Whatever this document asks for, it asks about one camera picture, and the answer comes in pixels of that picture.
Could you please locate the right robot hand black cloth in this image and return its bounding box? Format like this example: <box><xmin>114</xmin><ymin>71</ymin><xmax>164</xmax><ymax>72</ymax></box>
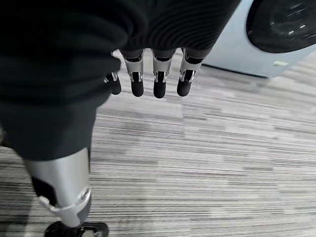
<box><xmin>0</xmin><ymin>0</ymin><xmax>238</xmax><ymax>237</ymax></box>

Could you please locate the white washing machine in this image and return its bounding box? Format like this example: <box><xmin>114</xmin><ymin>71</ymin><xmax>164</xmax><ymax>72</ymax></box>
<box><xmin>201</xmin><ymin>0</ymin><xmax>316</xmax><ymax>79</ymax></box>

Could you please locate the dark round washing machine door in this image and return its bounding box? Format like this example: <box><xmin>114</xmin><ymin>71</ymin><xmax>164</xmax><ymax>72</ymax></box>
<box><xmin>245</xmin><ymin>0</ymin><xmax>316</xmax><ymax>54</ymax></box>

